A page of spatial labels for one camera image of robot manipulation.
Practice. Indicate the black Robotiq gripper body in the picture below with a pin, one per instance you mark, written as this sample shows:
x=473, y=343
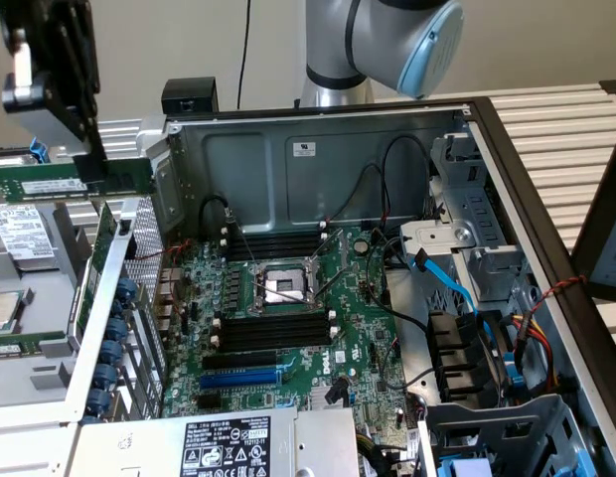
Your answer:
x=69, y=45

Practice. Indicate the green RAM stick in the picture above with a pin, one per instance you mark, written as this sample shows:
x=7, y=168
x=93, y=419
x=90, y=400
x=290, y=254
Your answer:
x=129, y=179
x=35, y=344

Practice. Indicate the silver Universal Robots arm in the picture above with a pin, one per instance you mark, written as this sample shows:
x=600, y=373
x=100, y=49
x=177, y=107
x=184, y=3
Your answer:
x=367, y=40

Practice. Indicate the black RAM slot bank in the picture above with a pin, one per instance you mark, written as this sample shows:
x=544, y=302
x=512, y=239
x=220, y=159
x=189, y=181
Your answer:
x=273, y=243
x=273, y=333

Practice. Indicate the blue disk carrier clip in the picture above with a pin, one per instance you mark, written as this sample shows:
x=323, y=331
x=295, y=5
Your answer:
x=39, y=149

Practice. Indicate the green graphics card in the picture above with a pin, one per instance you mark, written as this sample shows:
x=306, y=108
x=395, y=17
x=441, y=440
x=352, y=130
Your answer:
x=102, y=238

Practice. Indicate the silver hard disk with label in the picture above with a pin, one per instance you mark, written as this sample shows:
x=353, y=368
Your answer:
x=20, y=228

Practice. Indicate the grey parts rack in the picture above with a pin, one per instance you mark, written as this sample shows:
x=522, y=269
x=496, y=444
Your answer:
x=54, y=278

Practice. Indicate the black box with port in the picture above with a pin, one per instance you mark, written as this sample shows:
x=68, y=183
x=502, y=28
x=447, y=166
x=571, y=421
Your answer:
x=189, y=94

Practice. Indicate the blue card retention clip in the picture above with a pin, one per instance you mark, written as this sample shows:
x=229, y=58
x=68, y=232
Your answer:
x=125, y=290
x=105, y=375
x=117, y=328
x=110, y=351
x=99, y=400

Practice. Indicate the metal rear port block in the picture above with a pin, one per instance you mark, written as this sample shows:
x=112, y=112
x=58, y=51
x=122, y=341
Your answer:
x=168, y=298

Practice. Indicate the open grey PC case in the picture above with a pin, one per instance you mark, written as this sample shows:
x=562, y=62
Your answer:
x=248, y=174

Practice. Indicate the silver CPU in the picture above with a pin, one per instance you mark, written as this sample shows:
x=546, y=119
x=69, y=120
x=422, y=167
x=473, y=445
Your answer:
x=5, y=308

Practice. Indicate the white case label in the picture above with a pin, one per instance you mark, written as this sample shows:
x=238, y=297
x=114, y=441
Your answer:
x=304, y=149

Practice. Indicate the CPU socket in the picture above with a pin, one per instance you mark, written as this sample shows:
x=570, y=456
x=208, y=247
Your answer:
x=283, y=285

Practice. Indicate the thin metal locking lever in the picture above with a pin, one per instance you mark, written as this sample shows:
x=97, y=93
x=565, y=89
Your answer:
x=283, y=293

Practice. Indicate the long black expansion slot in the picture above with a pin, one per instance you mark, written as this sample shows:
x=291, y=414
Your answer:
x=238, y=360

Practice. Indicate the blue expansion slot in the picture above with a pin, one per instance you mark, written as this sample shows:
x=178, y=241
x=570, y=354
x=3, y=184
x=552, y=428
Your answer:
x=238, y=380

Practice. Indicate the short black expansion slot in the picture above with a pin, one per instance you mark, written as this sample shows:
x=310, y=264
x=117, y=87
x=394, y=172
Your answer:
x=209, y=402

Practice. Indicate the round coin battery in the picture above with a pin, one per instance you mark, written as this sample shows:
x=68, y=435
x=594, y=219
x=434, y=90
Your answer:
x=361, y=246

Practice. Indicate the grey power supply with label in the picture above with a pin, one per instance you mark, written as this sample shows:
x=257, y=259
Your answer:
x=139, y=447

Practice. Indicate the green Dell motherboard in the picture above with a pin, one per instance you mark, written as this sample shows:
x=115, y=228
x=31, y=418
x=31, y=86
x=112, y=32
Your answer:
x=353, y=318

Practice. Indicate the silver chipset heatsink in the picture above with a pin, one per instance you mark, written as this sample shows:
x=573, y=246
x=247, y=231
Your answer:
x=318, y=400

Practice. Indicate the grey metal disk bay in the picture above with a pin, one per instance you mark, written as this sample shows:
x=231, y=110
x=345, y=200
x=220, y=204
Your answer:
x=462, y=233

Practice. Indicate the black fan shroud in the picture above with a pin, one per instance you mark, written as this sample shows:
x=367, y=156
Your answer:
x=452, y=348

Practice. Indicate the grey drive cage with blue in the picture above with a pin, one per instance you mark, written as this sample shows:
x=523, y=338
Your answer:
x=487, y=422

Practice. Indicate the dark framed box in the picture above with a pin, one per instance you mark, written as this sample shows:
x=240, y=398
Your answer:
x=606, y=248

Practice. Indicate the black table end cap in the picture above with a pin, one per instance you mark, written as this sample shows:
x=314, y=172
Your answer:
x=612, y=86

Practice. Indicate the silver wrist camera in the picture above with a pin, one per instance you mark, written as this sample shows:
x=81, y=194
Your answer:
x=22, y=67

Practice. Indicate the metal socket cover frame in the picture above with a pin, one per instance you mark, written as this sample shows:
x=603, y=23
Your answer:
x=340, y=248

